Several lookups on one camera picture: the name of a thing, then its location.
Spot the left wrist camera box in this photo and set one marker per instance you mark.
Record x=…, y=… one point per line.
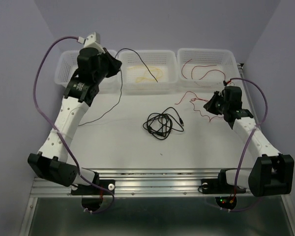
x=93, y=41

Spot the right white plastic basket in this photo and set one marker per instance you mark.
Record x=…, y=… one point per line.
x=205, y=68

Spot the middle white plastic basket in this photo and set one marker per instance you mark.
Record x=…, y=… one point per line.
x=148, y=71

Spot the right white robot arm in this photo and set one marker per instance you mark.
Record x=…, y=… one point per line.
x=272, y=173

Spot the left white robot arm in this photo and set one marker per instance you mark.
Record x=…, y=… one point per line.
x=55, y=161

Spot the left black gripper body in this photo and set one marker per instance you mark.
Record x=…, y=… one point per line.
x=107, y=67

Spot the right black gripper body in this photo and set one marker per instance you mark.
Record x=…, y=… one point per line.
x=217, y=104

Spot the white plastic basket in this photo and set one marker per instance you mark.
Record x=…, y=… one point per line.
x=205, y=68
x=67, y=65
x=148, y=71

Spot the left white plastic basket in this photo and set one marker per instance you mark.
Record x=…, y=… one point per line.
x=67, y=65

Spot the aluminium front rail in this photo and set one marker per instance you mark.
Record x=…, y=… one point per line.
x=135, y=183

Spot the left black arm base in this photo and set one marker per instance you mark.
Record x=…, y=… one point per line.
x=93, y=200

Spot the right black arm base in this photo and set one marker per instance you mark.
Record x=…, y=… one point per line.
x=226, y=198

